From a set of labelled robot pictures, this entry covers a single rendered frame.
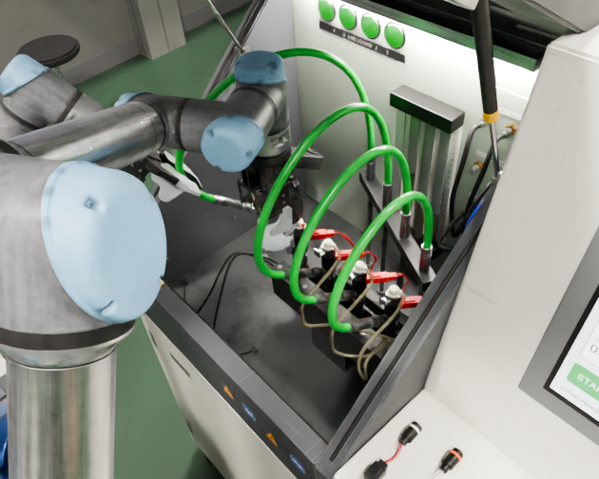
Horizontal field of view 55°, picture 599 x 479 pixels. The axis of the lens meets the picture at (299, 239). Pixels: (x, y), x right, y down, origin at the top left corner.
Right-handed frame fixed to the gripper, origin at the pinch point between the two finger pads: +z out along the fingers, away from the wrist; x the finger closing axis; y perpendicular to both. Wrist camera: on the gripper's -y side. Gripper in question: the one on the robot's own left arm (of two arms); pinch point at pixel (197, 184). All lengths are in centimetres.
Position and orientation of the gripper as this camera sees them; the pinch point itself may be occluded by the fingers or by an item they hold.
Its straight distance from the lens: 107.5
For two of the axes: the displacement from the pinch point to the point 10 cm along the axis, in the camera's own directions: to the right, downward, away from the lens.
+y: -6.6, 6.7, 3.4
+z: 7.5, 5.3, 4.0
